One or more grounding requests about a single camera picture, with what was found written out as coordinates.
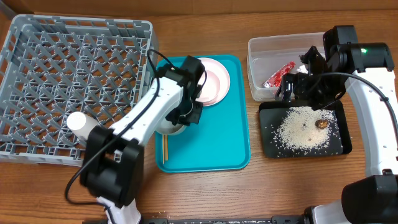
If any pink bowl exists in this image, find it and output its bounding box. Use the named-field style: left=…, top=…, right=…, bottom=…
left=197, top=71, right=220, bottom=103

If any large white plate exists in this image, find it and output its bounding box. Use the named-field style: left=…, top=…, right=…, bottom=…
left=200, top=57, right=230, bottom=106

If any brown food scrap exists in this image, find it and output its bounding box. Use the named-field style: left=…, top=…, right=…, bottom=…
left=315, top=119, right=329, bottom=129

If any red snack wrapper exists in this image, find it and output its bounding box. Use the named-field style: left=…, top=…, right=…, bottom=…
left=263, top=61, right=295, bottom=88

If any white rice pile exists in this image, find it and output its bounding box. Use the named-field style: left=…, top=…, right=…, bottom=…
left=271, top=106, right=340, bottom=157

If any grey small bowl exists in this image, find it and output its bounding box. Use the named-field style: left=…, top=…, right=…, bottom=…
left=156, top=119, right=187, bottom=135

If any white paper cup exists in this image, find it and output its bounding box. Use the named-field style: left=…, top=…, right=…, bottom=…
left=67, top=111, right=99, bottom=140

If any white tissue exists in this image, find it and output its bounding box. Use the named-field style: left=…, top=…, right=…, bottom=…
left=296, top=65, right=308, bottom=74

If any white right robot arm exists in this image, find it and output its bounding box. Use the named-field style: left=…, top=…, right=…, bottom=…
left=275, top=26, right=397, bottom=223

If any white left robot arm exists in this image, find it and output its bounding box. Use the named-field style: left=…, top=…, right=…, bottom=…
left=79, top=56, right=205, bottom=223

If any black waste tray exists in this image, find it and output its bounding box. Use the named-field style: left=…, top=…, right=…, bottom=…
left=259, top=101, right=353, bottom=159

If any grey dishwasher rack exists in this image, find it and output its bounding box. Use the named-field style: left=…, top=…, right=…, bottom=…
left=1, top=14, right=159, bottom=166

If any clear plastic bin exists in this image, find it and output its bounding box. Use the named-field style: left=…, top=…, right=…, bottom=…
left=247, top=32, right=325, bottom=101

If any teal serving tray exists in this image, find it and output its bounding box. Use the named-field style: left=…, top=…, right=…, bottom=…
left=155, top=54, right=251, bottom=173

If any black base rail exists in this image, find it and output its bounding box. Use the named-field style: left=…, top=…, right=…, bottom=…
left=82, top=209, right=312, bottom=224

